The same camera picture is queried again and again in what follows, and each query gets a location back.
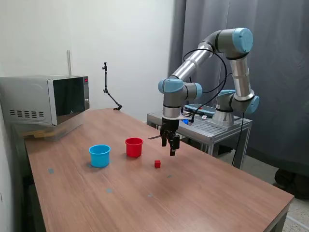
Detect blue teach pendant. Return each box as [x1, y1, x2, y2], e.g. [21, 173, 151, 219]
[184, 103, 215, 116]

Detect wooden blocks under microwave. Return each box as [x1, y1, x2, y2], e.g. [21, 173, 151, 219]
[20, 130, 57, 141]

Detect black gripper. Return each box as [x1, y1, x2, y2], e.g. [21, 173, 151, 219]
[160, 117, 181, 157]

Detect white floor cable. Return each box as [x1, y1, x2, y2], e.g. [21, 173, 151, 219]
[286, 216, 309, 229]

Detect grey metal robot stand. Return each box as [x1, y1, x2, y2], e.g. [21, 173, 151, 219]
[146, 106, 253, 170]

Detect silver microwave oven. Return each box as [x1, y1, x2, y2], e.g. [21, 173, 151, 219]
[0, 75, 90, 127]

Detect red plastic bin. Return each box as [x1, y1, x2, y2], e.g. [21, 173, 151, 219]
[124, 137, 144, 158]

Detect blue plastic bin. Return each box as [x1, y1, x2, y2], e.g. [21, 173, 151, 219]
[88, 144, 112, 169]

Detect grey curtain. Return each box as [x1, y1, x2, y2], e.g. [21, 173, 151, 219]
[166, 0, 309, 174]

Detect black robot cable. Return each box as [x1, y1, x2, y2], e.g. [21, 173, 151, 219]
[182, 47, 245, 167]

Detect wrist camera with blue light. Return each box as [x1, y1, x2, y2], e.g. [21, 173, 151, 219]
[180, 115, 195, 126]

